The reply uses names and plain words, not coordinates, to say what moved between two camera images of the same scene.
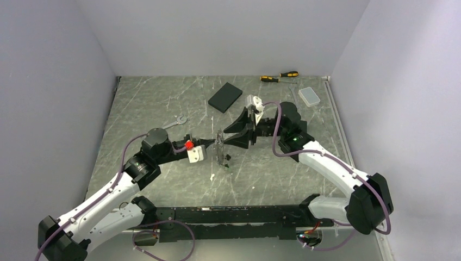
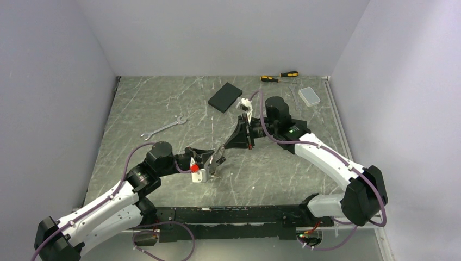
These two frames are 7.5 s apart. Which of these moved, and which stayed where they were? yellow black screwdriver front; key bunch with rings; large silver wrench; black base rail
Moved: key bunch with rings
Stayed: black base rail; yellow black screwdriver front; large silver wrench
